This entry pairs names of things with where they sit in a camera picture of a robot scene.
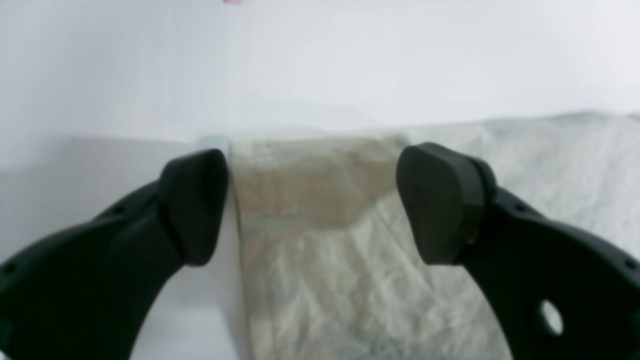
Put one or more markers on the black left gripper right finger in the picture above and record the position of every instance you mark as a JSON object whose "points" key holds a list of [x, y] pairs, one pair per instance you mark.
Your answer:
{"points": [[557, 291]]}

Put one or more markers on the beige T-shirt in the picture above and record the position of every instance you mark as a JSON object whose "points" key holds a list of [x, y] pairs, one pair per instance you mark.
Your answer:
{"points": [[329, 264]]}

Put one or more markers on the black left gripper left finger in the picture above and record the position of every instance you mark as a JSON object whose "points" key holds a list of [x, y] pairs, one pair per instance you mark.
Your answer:
{"points": [[83, 293]]}

